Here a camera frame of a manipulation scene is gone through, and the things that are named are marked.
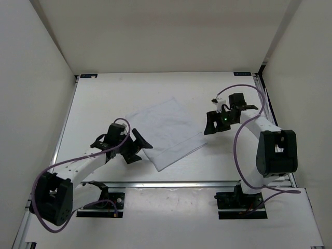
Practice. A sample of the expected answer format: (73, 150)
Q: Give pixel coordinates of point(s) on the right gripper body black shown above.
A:
(226, 118)

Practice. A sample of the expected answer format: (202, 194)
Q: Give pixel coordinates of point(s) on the right blue corner sticker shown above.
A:
(242, 73)

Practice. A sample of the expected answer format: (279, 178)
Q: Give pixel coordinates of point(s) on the white front cover board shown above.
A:
(186, 218)

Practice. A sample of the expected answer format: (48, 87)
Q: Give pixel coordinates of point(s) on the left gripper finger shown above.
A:
(139, 142)
(131, 158)

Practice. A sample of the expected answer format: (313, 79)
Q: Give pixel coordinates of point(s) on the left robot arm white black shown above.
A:
(57, 195)

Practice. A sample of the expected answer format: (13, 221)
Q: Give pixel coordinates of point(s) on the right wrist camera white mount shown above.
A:
(220, 104)

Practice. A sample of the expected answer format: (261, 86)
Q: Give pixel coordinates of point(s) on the white skirt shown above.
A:
(170, 130)

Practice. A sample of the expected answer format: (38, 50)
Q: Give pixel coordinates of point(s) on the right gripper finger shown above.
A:
(211, 123)
(222, 128)

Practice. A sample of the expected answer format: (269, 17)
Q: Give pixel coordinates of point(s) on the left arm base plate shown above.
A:
(105, 209)

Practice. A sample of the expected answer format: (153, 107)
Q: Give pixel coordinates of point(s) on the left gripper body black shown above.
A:
(128, 147)

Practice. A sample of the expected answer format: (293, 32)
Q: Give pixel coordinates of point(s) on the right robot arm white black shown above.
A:
(276, 152)

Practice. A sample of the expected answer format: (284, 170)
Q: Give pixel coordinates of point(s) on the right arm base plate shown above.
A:
(232, 206)

